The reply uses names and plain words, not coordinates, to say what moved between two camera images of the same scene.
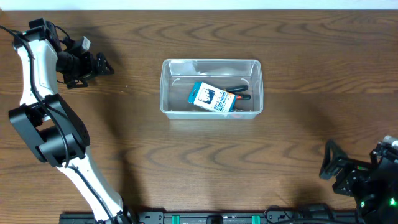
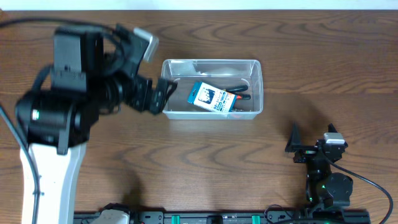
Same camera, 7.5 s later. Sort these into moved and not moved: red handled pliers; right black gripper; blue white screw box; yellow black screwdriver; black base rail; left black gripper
Moved: right black gripper; left black gripper
Not moved: red handled pliers; blue white screw box; yellow black screwdriver; black base rail
